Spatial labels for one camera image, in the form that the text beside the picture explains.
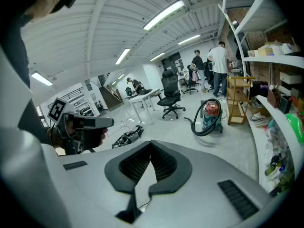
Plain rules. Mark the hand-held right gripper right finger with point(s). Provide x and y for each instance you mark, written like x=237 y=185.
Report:
x=173 y=172

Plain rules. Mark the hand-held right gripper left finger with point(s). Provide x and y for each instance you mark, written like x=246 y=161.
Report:
x=123 y=172

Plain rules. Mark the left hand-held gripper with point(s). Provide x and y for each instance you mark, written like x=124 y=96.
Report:
x=95 y=122

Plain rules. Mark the person's left forearm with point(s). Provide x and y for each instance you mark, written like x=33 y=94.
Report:
x=57 y=139

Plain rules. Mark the person's left hand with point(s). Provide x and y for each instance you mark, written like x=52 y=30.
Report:
x=95 y=139

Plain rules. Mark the white equipment shelf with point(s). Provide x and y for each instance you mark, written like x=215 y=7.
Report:
x=83 y=108

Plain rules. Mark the brown staircase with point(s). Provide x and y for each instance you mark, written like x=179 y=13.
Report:
x=110 y=100

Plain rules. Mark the white rectangular desk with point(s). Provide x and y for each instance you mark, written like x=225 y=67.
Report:
x=145 y=94

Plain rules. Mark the wooden shelf cart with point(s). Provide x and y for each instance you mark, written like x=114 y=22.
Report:
x=235 y=117

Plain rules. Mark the black mesh office chair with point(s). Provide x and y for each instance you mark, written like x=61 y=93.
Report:
x=169 y=82

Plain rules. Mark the office chair with pink clothes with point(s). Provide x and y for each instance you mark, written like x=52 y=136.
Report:
x=193 y=76

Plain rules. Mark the stack of white plates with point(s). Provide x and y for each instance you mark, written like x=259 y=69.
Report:
x=260 y=120

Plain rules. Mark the person's torso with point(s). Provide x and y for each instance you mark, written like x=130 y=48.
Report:
x=16 y=39

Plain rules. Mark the brown box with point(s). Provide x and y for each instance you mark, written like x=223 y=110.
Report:
x=273 y=98

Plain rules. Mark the person's head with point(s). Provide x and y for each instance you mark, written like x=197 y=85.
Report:
x=45 y=1

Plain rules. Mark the green plastic bag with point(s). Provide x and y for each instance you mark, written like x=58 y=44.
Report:
x=295 y=125

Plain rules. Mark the white storage box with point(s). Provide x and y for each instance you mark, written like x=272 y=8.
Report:
x=291 y=78

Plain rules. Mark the white metal shelving rack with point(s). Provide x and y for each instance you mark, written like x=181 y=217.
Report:
x=273 y=58

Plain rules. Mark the small cardboard box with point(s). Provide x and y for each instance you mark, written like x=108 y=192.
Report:
x=265 y=51

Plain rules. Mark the black wall board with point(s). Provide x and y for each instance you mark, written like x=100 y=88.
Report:
x=174 y=60

